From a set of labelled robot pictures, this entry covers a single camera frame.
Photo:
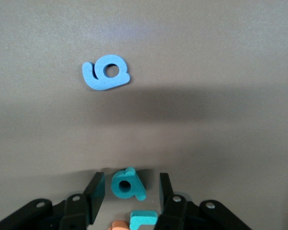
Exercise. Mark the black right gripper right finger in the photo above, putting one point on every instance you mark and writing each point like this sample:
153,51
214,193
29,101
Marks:
166,198

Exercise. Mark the blue foam letter g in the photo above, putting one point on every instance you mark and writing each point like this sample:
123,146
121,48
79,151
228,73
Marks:
98,81

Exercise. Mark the brown table cover sheet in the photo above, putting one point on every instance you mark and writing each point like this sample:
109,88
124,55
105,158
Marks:
206,48

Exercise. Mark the teal foam letter r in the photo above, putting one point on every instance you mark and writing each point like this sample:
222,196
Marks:
142,216

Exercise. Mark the orange foam letter e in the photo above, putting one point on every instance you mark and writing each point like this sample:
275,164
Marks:
118,225

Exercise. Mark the teal foam letter d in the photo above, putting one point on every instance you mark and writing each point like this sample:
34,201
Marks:
134,191

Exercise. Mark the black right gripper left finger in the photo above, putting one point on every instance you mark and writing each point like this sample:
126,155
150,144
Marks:
93,196

